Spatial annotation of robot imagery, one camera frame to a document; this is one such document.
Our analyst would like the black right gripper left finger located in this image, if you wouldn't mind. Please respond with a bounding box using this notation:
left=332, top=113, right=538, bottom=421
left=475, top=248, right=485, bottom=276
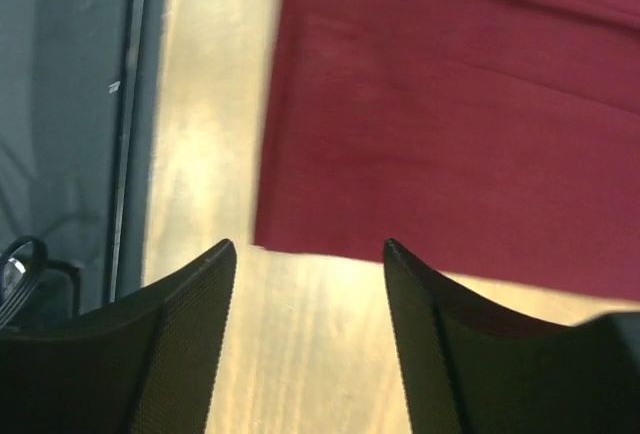
left=1, top=239, right=236, bottom=433

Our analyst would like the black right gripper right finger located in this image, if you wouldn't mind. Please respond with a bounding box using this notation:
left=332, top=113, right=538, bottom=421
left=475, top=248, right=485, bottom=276
left=383, top=239, right=639, bottom=433

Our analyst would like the maroon t shirt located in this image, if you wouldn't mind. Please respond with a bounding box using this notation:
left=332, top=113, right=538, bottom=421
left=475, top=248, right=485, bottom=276
left=254, top=0, right=639, bottom=300

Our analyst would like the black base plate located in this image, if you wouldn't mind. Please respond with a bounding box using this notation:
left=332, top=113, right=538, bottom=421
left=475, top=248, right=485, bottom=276
left=1, top=0, right=164, bottom=330

